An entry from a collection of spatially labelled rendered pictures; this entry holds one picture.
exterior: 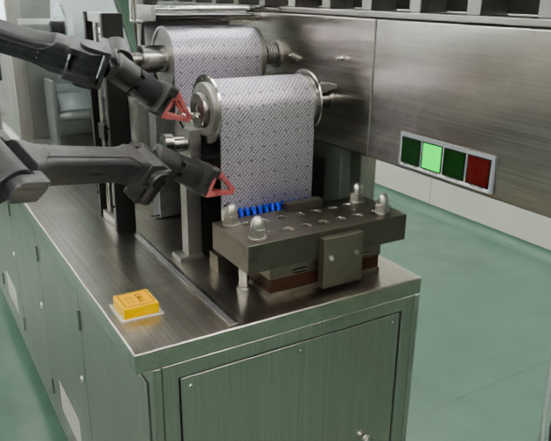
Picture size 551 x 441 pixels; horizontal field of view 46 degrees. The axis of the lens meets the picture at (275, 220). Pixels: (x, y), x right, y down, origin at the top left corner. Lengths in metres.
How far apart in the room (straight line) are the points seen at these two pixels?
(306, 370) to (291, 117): 0.55
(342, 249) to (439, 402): 1.42
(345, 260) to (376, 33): 0.48
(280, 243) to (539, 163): 0.49
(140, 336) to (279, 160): 0.51
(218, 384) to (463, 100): 0.70
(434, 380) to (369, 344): 1.36
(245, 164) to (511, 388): 1.75
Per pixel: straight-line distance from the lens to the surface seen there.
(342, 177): 1.59
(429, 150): 1.31
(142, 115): 2.10
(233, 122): 1.37
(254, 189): 1.43
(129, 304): 1.27
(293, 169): 1.47
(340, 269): 1.35
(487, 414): 2.65
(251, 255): 1.24
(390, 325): 1.46
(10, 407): 2.72
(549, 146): 1.14
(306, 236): 1.30
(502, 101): 1.19
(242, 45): 1.64
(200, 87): 1.41
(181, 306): 1.30
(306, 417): 1.43
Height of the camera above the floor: 1.49
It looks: 20 degrees down
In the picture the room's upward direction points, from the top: 1 degrees clockwise
